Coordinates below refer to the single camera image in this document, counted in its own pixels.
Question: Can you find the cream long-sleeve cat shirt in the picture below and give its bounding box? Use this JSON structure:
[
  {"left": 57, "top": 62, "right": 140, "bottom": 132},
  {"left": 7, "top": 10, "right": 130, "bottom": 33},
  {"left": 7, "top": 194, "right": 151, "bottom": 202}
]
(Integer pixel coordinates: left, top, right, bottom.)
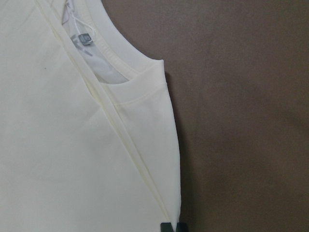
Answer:
[{"left": 0, "top": 0, "right": 181, "bottom": 232}]

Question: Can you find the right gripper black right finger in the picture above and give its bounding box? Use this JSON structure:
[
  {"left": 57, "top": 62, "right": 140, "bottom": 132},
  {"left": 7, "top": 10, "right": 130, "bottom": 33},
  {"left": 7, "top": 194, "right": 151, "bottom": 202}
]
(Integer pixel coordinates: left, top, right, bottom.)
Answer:
[{"left": 176, "top": 222, "right": 188, "bottom": 232}]

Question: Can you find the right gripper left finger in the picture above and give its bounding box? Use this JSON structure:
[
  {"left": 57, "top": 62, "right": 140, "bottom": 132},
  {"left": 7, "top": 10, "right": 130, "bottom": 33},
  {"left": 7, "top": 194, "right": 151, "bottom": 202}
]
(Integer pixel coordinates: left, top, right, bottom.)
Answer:
[{"left": 160, "top": 222, "right": 174, "bottom": 232}]

